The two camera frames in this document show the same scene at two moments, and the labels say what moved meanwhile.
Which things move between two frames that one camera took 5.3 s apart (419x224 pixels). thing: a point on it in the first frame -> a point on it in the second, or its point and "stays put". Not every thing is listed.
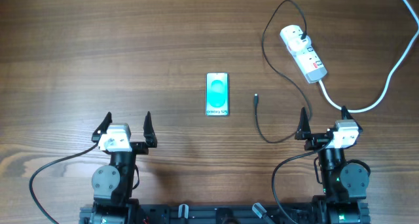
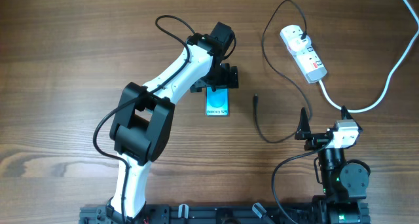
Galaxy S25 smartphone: (217, 94) stays put
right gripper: (316, 139) stays put
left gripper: (141, 148) -> (228, 80)
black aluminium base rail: (224, 214) stays put
